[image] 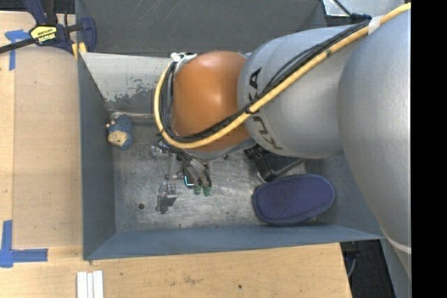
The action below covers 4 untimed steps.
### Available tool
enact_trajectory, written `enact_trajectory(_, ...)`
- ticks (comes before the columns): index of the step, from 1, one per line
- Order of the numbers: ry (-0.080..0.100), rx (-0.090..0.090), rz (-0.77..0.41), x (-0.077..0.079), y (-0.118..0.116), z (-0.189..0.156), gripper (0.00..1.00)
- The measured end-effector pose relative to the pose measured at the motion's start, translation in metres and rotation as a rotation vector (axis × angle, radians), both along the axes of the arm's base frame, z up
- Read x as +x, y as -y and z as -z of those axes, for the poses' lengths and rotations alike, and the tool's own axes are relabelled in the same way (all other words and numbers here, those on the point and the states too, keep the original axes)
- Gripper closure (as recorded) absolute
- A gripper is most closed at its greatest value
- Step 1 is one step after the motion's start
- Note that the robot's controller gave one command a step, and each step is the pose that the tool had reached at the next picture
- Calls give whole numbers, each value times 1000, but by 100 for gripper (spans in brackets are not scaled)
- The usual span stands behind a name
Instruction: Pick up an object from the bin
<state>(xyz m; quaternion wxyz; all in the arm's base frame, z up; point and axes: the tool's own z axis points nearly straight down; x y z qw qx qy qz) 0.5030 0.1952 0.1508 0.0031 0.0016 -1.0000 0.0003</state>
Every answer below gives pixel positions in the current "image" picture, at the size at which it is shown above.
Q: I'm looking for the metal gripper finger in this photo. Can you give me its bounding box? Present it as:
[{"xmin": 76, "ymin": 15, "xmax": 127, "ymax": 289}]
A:
[
  {"xmin": 155, "ymin": 180, "xmax": 179, "ymax": 216},
  {"xmin": 150, "ymin": 144, "xmax": 175, "ymax": 158}
]

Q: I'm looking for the blue toy animal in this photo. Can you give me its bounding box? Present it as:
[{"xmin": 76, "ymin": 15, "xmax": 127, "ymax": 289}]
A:
[{"xmin": 105, "ymin": 112, "xmax": 135, "ymax": 151}]

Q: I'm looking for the dark blue slipper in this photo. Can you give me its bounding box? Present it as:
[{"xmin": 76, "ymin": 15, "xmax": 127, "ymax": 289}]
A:
[{"xmin": 251, "ymin": 173, "xmax": 336, "ymax": 226}]

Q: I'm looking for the pale wood board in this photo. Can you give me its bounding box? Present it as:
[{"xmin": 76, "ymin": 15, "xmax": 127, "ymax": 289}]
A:
[{"xmin": 12, "ymin": 41, "xmax": 85, "ymax": 251}]

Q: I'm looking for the grey metal bin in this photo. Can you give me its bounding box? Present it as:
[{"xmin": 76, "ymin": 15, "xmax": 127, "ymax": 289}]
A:
[{"xmin": 73, "ymin": 0, "xmax": 387, "ymax": 262}]

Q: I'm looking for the black cylinder on white bracket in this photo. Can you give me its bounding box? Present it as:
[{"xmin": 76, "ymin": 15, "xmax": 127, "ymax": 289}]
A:
[{"xmin": 244, "ymin": 145, "xmax": 307, "ymax": 183}]

